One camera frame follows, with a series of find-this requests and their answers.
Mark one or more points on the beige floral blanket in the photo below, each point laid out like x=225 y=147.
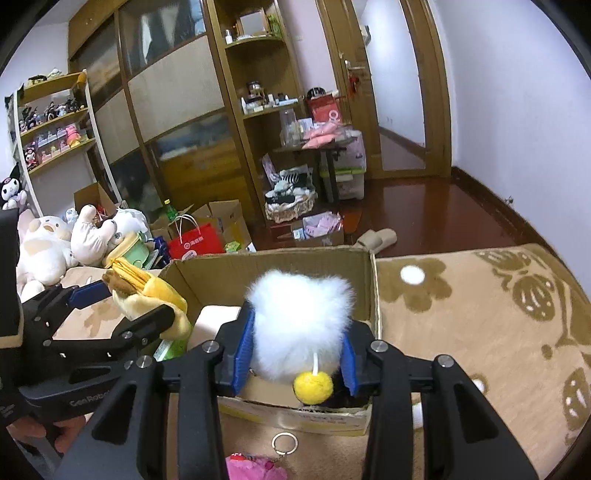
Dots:
x=485 y=323

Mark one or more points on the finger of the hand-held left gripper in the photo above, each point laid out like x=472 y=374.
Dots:
x=138 y=330
x=87 y=294

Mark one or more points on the small dark side table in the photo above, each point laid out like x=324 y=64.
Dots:
x=329 y=180

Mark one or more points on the brown cardboard box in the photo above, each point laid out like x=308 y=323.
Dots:
x=90 y=198
x=231 y=226

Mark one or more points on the wooden corner shelf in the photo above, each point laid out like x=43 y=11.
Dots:
x=258 y=41

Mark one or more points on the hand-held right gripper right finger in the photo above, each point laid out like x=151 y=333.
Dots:
x=353 y=369

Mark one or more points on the white and wooden display shelf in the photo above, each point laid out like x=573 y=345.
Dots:
x=46 y=90

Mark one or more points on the red paper bag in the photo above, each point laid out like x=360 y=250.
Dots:
x=198 y=242

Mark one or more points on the wicker basket of socks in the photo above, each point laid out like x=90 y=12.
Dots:
x=291 y=210

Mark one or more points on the wooden door with glass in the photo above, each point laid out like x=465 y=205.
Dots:
x=351 y=115

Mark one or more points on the red shopping bag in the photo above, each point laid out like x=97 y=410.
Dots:
x=328 y=110

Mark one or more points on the black and white plush doll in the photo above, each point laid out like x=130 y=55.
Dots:
x=11 y=189

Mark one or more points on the green bottle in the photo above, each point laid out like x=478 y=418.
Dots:
x=170 y=212

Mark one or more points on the wooden wardrobe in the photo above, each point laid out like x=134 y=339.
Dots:
x=175 y=78

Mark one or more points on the clear plastic storage bin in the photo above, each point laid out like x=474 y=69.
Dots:
x=351 y=184

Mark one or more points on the clear plastic jar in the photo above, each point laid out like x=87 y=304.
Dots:
x=289 y=129

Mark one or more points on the beige slipper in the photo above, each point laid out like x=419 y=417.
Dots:
x=376 y=240

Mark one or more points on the small box of pink items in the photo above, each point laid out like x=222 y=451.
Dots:
x=318 y=230

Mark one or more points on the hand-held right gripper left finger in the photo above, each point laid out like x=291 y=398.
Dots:
x=241 y=355

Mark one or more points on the green and yellow toy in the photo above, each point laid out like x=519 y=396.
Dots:
x=134 y=254

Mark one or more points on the yellow plush toy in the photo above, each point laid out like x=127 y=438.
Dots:
x=152 y=295

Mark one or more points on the row of small figurines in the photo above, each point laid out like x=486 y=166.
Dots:
x=55 y=108

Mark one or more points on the pink and white plush toy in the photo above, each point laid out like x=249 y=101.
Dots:
x=90 y=240

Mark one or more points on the person's left hand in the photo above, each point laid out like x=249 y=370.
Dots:
x=69 y=429

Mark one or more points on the cream and brown plush toy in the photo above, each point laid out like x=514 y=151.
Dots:
x=41 y=249

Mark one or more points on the pink packets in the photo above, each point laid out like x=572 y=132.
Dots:
x=318 y=136

